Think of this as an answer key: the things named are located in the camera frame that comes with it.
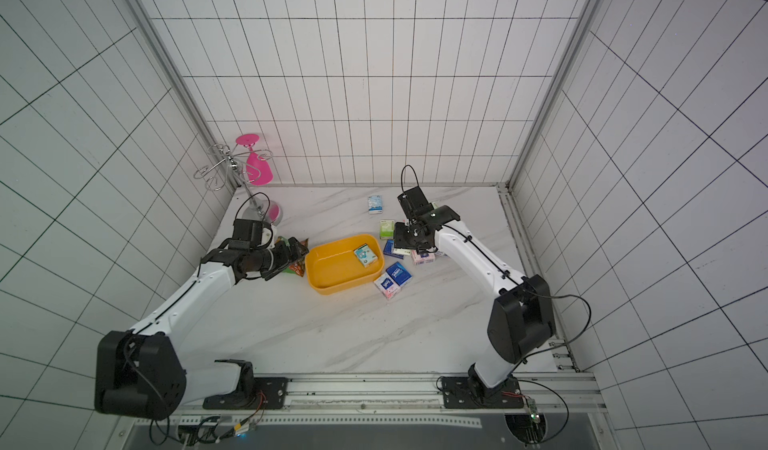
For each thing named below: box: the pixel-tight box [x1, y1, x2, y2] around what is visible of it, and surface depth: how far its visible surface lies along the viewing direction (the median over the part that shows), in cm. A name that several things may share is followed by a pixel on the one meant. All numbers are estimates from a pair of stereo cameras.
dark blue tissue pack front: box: [386, 261, 413, 286], surface depth 94 cm
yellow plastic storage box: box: [306, 234, 385, 296], surface depth 98 cm
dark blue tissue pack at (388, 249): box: [383, 239, 404, 260], surface depth 100 cm
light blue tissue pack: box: [368, 195, 383, 214], surface depth 112 cm
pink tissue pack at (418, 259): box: [411, 250, 436, 265], surface depth 97 cm
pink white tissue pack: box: [373, 272, 402, 300], surface depth 91 cm
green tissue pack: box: [379, 220, 395, 240], surface depth 106 cm
